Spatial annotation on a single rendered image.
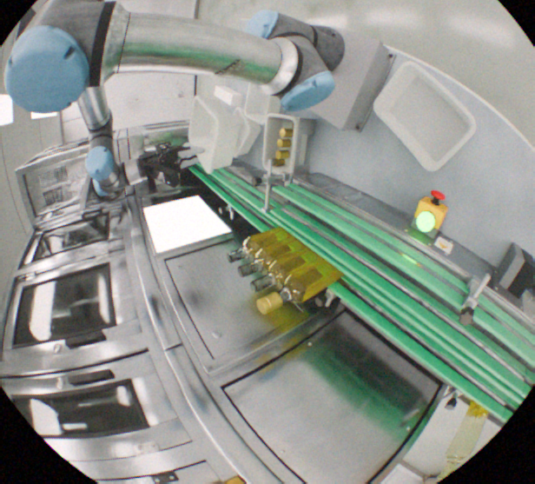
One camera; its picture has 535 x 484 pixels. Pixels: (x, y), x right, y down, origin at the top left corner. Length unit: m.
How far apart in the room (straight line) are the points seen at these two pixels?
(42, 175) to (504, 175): 1.89
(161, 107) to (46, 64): 3.92
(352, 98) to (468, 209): 0.40
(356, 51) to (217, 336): 0.78
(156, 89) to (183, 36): 3.85
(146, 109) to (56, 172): 2.87
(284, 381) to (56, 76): 0.65
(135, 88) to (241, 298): 3.84
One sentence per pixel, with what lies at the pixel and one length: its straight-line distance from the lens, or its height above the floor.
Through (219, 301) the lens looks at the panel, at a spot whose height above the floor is 1.19.
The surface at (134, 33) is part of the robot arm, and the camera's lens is 0.28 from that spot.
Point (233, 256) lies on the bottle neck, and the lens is 0.56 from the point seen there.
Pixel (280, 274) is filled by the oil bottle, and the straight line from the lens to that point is 0.50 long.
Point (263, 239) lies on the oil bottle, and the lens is 0.59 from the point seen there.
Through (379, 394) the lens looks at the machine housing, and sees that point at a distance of 0.62.
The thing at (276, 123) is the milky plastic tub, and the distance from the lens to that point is 0.87.
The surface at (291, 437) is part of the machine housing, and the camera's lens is 0.54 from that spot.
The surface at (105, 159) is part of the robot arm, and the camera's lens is 0.57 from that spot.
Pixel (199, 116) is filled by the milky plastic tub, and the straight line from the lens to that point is 0.75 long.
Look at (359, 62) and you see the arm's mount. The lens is 0.58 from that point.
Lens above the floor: 1.33
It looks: 32 degrees down
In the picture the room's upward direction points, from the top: 106 degrees counter-clockwise
